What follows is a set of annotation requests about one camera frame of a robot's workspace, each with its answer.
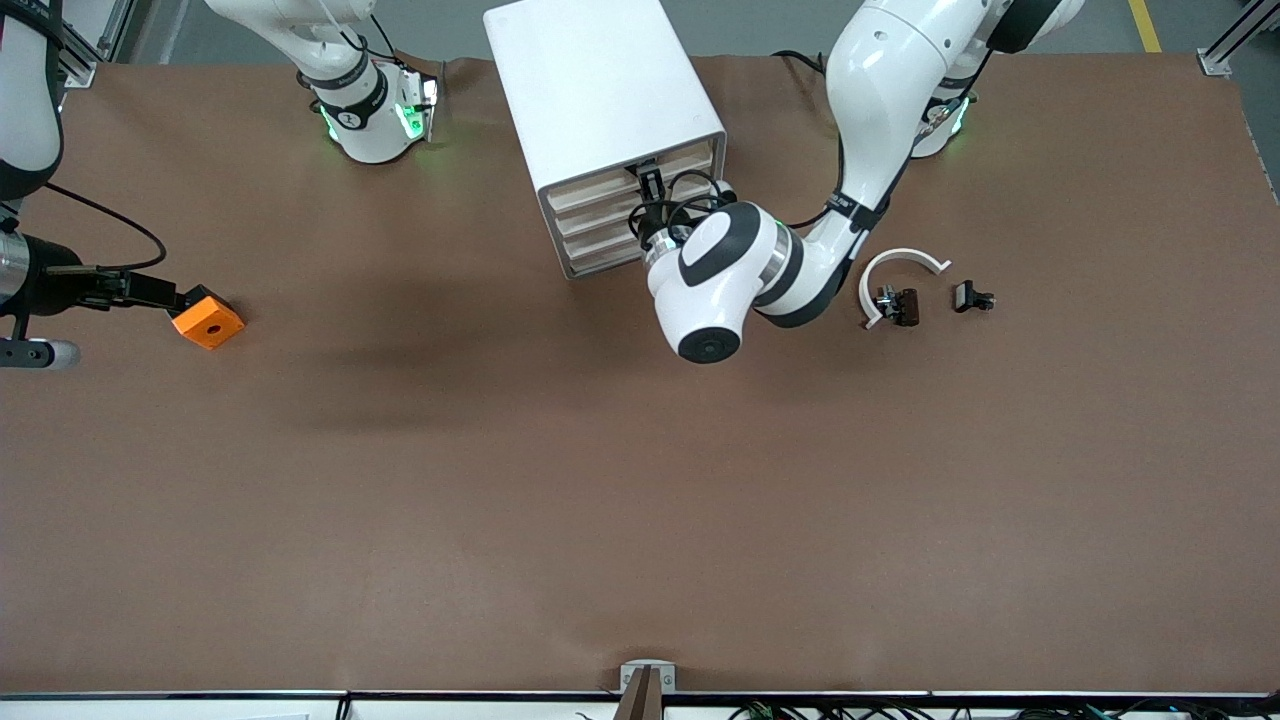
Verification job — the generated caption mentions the white drawer with small handle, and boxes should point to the white drawer with small handle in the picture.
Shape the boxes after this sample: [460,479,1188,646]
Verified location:
[560,205,661,259]

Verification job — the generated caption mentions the white curved plastic ring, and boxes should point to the white curved plastic ring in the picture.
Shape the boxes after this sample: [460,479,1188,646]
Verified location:
[858,247,953,331]

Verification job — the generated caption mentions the brown paper table cover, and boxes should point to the brown paper table cover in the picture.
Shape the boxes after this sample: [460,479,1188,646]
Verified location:
[0,52,1280,696]

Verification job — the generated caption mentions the white drawer cabinet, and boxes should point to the white drawer cabinet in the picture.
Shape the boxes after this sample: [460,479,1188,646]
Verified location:
[483,0,728,281]

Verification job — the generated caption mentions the brown wedge post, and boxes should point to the brown wedge post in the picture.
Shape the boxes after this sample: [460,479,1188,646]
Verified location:
[615,667,664,720]

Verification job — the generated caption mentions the plain aluminium frame post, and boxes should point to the plain aluminium frame post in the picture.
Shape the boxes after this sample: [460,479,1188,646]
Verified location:
[97,0,136,63]

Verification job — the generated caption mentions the orange box with hole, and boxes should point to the orange box with hole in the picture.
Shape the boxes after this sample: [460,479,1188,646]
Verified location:
[170,285,246,351]

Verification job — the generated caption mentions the aluminium profile with foot plate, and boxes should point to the aluminium profile with foot plate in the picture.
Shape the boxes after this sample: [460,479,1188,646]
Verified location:
[55,25,98,88]
[1197,0,1280,78]

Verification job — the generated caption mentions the brown block with metal clip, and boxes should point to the brown block with metal clip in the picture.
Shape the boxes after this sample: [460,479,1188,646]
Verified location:
[875,285,921,328]

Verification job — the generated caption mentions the black base cable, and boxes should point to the black base cable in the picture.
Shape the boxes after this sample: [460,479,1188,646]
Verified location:
[773,48,833,79]

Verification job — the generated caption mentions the grey metal bracket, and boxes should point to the grey metal bracket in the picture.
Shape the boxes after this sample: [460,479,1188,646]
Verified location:
[620,660,677,694]

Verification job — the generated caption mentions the tangled black green cables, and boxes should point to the tangled black green cables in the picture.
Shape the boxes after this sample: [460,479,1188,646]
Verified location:
[725,700,1280,720]

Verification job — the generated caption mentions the right base connector box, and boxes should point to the right base connector box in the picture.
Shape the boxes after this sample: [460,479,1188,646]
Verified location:
[395,65,441,143]

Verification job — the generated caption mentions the white table edge rail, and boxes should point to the white table edge rail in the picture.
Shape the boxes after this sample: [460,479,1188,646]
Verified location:
[0,690,1280,720]

